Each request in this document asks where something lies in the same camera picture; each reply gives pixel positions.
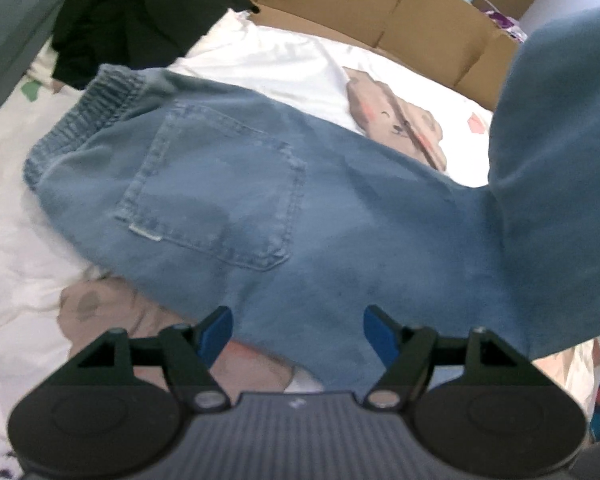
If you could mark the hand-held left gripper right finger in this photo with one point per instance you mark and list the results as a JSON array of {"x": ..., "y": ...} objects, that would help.
[{"x": 380, "y": 332}]

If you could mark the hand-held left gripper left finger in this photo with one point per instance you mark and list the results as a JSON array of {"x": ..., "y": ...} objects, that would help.
[{"x": 218, "y": 332}]

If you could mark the blue jeans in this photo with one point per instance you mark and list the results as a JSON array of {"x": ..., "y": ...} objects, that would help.
[{"x": 330, "y": 220}]

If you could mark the white printed bed sheet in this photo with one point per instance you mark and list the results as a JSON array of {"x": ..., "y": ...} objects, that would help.
[{"x": 280, "y": 70}]

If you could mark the brown cardboard sheet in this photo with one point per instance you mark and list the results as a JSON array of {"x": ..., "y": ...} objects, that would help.
[{"x": 370, "y": 10}]

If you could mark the black clothing pile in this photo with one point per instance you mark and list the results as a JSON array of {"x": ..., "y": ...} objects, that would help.
[{"x": 140, "y": 15}]

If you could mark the purple white packet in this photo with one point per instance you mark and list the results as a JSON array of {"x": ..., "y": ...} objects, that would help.
[{"x": 507, "y": 22}]

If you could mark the grey quilt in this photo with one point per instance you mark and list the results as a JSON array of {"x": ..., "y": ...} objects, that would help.
[{"x": 15, "y": 25}]

